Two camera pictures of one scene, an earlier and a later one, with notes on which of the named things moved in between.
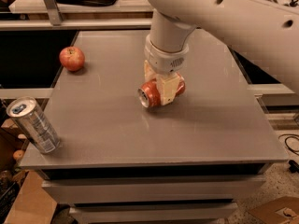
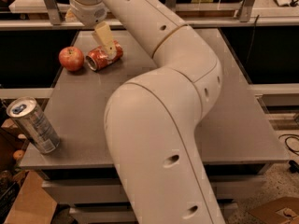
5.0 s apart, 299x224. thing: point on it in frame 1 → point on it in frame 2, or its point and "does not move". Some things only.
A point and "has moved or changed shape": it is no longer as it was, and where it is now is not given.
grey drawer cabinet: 188,160 does not move
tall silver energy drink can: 27,112 does not move
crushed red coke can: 149,93 has moved or changed shape
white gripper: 163,62 → 88,13
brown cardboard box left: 34,204 does not move
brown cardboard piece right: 284,210 does not move
